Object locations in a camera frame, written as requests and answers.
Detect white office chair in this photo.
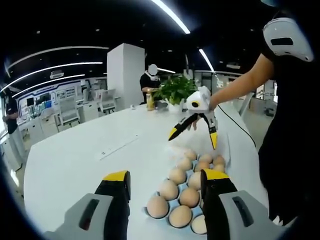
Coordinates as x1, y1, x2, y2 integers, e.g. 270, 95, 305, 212
57, 97, 81, 128
99, 88, 118, 113

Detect white table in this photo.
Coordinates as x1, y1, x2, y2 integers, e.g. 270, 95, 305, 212
23, 99, 268, 233

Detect white square pillar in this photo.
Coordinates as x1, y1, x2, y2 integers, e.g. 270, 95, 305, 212
106, 42, 146, 110

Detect green potted plant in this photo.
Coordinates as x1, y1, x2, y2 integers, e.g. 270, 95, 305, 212
153, 74, 198, 112

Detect blue egg tray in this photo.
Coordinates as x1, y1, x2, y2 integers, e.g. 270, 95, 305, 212
143, 152, 228, 233

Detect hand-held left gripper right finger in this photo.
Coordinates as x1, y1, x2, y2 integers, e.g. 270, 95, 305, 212
199, 168, 288, 240

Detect white worn device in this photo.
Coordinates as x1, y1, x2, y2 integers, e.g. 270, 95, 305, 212
262, 17, 315, 62

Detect yellow bottle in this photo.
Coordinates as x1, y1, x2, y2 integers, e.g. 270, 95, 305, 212
146, 87, 156, 111

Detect right hand-held gripper cable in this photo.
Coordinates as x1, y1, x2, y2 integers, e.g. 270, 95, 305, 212
216, 103, 258, 148

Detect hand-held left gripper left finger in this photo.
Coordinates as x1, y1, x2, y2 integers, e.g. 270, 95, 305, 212
43, 169, 132, 240

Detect group of brown eggs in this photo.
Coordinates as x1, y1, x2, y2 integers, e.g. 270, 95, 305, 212
146, 149, 227, 235

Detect ceiling light strip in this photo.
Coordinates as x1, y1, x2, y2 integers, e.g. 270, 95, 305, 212
151, 0, 192, 35
198, 48, 215, 72

